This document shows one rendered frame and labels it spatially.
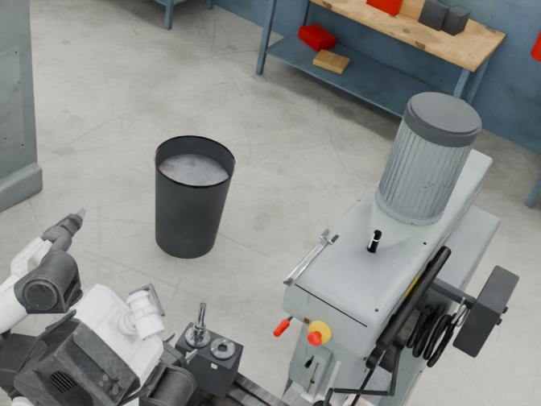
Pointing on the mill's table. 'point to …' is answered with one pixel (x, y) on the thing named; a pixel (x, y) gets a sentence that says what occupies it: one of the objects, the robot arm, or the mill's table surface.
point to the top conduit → (412, 299)
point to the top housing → (362, 274)
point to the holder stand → (211, 360)
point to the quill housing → (352, 367)
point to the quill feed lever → (369, 369)
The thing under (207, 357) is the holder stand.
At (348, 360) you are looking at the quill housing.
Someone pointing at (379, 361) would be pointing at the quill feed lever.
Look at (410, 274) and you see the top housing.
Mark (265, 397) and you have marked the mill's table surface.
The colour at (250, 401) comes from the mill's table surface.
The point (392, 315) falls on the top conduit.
